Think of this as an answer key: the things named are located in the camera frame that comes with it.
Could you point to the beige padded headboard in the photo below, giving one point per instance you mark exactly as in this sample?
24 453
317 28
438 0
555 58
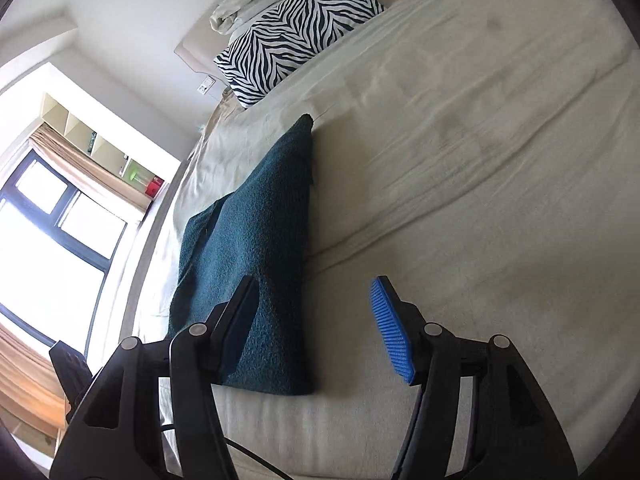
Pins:
197 55

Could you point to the grey window ledge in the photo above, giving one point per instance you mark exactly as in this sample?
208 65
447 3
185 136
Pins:
145 240

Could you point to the bed with beige sheet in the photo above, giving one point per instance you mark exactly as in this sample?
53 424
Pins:
450 160

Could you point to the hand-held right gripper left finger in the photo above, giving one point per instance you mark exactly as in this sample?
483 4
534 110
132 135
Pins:
235 325

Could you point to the dark green sweater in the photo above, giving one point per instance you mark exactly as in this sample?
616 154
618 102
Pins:
250 220

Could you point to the tan curtain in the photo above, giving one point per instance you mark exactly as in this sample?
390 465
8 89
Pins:
25 375
90 170

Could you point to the green lamp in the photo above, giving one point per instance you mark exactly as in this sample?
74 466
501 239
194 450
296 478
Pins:
134 174

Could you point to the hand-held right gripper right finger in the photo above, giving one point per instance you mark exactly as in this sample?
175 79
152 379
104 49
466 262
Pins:
392 335

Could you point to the zebra print pillow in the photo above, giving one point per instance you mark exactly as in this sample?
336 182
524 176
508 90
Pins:
300 25

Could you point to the white wall socket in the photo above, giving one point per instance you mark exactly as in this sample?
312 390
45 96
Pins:
206 86

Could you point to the window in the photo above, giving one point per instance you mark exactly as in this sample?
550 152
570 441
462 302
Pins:
50 240

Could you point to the red box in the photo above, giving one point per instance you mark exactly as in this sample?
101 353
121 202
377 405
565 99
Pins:
155 186

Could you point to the white wall shelf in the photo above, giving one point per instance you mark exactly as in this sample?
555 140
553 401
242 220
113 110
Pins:
80 127

